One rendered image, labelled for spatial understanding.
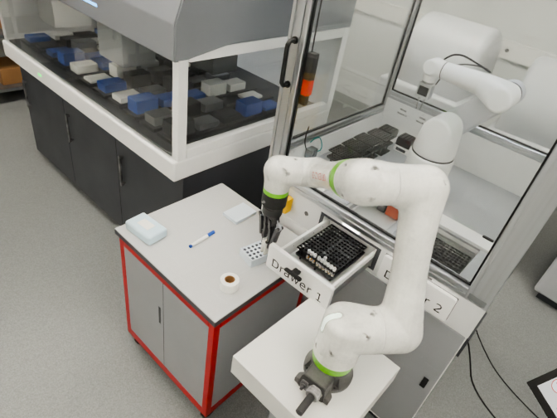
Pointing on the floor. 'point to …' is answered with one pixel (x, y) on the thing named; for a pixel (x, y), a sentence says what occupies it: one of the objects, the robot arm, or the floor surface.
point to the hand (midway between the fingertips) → (266, 245)
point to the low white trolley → (201, 294)
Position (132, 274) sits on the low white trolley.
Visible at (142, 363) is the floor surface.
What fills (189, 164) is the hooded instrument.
